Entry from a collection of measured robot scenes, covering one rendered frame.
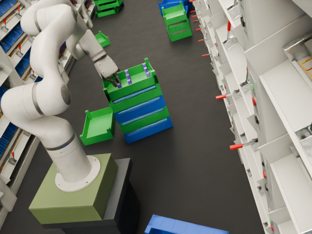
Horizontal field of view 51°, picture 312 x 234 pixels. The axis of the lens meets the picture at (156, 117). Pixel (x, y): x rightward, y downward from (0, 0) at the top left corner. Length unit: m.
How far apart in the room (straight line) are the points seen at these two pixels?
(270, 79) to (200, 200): 1.10
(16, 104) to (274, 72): 0.84
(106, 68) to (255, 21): 1.36
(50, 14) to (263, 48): 0.99
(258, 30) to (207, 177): 1.20
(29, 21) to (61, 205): 0.72
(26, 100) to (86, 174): 0.38
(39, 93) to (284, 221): 0.80
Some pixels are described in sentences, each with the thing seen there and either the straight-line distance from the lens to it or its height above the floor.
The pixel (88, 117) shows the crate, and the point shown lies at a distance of 2.37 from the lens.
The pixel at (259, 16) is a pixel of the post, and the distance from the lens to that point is 0.50.
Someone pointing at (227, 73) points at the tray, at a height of 0.52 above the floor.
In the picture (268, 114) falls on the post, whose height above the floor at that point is 0.83.
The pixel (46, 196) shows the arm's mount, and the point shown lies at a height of 0.38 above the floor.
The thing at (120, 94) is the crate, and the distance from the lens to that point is 1.81.
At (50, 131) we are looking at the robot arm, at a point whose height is 0.63.
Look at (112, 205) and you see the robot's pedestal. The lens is 1.31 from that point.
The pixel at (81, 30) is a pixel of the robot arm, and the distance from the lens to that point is 1.66.
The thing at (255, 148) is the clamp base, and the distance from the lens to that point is 0.98.
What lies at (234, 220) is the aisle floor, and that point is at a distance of 1.47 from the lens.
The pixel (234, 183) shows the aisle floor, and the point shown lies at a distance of 1.59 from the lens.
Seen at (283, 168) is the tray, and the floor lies 0.72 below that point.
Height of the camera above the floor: 1.20
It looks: 34 degrees down
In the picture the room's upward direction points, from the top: 20 degrees counter-clockwise
